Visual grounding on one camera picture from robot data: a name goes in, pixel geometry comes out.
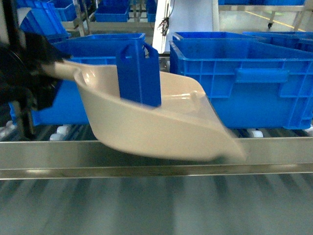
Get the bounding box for beige plastic dustpan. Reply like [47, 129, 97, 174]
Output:
[42, 61, 246, 161]

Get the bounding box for blue bin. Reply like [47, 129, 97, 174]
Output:
[8, 33, 146, 126]
[243, 31, 313, 52]
[170, 39, 313, 129]

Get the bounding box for steel shelf rack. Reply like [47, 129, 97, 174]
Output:
[0, 0, 313, 181]

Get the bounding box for blue bin left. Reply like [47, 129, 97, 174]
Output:
[8, 33, 146, 126]

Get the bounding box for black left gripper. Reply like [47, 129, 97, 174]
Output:
[0, 31, 71, 140]

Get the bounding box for blue plastic part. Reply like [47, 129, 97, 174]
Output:
[116, 41, 161, 107]

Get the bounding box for blue bin far right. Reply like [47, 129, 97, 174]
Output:
[243, 31, 313, 52]

